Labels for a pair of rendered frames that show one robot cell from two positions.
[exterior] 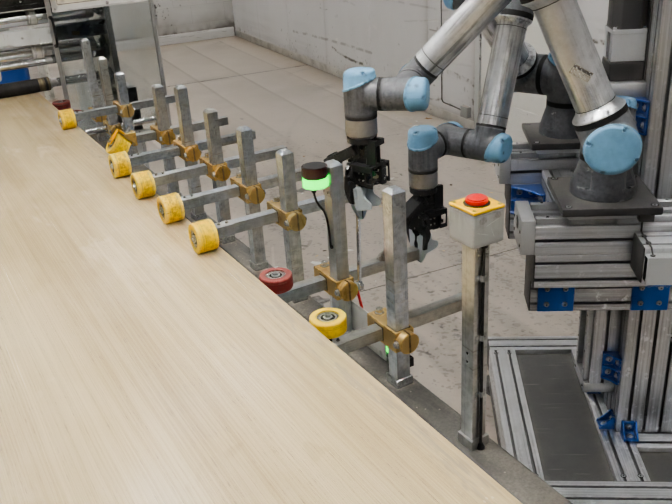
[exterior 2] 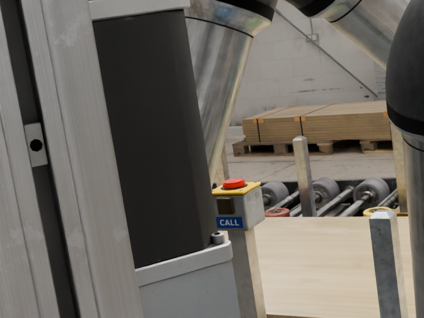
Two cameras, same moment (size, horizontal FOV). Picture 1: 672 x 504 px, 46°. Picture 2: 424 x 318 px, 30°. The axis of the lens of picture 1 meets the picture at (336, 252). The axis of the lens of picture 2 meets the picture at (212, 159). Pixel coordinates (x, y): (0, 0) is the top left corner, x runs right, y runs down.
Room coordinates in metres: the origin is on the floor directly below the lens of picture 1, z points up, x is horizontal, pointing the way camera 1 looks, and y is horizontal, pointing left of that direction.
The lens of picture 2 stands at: (2.43, -0.96, 1.51)
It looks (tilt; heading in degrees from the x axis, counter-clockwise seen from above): 10 degrees down; 150
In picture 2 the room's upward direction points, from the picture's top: 9 degrees counter-clockwise
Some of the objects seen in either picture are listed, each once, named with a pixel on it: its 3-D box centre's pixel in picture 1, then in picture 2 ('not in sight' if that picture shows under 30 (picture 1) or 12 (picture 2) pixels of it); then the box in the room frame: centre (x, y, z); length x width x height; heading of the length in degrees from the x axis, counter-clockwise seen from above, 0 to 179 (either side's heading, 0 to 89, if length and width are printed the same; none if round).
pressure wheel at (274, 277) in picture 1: (277, 293); not in sight; (1.68, 0.15, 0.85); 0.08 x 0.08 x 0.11
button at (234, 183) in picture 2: (476, 201); (233, 185); (1.28, -0.25, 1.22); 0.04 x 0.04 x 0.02
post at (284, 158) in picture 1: (291, 235); not in sight; (1.94, 0.12, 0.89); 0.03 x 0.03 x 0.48; 29
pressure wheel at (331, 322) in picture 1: (329, 337); not in sight; (1.47, 0.03, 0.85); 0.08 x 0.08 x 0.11
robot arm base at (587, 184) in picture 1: (603, 171); not in sight; (1.75, -0.65, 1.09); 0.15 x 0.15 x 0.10
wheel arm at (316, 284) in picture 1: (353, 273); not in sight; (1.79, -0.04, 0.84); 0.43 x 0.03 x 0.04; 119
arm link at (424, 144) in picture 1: (423, 149); not in sight; (1.90, -0.24, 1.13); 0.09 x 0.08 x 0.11; 140
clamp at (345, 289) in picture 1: (334, 282); not in sight; (1.74, 0.01, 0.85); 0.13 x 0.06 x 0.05; 29
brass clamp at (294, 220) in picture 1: (286, 214); not in sight; (1.96, 0.13, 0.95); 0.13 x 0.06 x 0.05; 29
